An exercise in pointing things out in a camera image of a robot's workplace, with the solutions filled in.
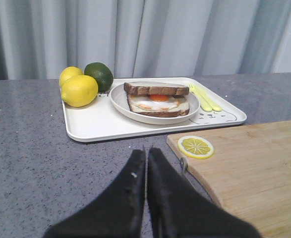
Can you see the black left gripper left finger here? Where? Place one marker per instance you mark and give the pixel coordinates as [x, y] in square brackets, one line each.
[116, 213]

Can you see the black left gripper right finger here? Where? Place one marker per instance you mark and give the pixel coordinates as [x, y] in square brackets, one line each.
[177, 210]

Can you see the fried egg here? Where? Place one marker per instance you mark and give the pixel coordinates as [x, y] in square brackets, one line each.
[155, 102]

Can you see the white round plate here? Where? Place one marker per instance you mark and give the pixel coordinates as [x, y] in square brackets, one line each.
[119, 100]

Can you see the white bear tray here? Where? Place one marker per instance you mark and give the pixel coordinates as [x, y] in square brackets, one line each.
[100, 120]

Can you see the lemon slice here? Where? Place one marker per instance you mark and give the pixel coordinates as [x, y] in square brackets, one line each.
[195, 147]

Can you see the wooden cutting board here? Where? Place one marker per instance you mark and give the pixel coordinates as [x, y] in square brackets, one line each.
[249, 174]

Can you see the yellow-green plastic fork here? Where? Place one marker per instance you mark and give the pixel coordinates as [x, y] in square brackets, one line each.
[203, 103]

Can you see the yellow-green plastic spoon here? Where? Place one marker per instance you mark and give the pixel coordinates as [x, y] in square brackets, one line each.
[214, 105]

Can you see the yellow lemon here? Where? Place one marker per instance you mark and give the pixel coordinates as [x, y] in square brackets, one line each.
[68, 73]
[79, 90]

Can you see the green lime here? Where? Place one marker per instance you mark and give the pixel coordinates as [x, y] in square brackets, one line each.
[101, 73]

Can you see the grey curtain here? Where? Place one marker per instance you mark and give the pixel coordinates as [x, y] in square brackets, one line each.
[144, 38]

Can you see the metal cutting board handle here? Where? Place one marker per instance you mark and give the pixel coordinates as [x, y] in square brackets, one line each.
[184, 165]

